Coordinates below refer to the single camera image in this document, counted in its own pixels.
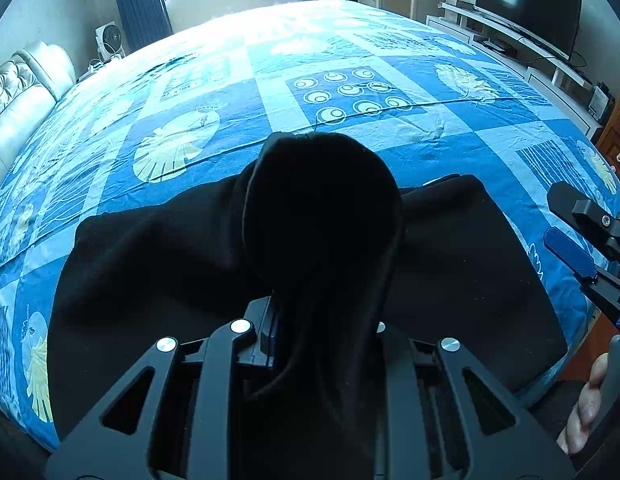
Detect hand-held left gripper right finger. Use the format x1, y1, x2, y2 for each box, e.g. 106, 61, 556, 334
375, 320, 575, 480

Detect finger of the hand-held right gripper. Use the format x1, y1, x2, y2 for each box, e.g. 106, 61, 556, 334
547, 181, 620, 261
544, 226, 620, 326

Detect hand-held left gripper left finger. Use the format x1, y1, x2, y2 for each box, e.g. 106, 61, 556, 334
45, 296, 285, 480

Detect black pants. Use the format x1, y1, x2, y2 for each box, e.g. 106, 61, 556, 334
46, 132, 569, 480

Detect person's right hand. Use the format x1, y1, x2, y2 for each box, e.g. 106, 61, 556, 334
557, 352, 613, 456

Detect brown wooden cabinet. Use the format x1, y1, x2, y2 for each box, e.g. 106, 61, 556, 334
592, 105, 620, 186

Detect white television stand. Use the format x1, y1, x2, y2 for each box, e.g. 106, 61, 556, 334
427, 0, 605, 136

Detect black flat television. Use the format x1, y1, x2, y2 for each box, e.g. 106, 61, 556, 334
476, 0, 583, 60

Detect blue printed bedsheet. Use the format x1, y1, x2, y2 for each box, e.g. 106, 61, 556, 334
0, 0, 620, 451

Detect white box fan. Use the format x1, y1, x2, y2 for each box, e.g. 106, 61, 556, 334
95, 21, 123, 61

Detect beige tufted leather headboard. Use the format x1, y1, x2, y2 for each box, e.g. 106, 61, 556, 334
0, 41, 77, 201

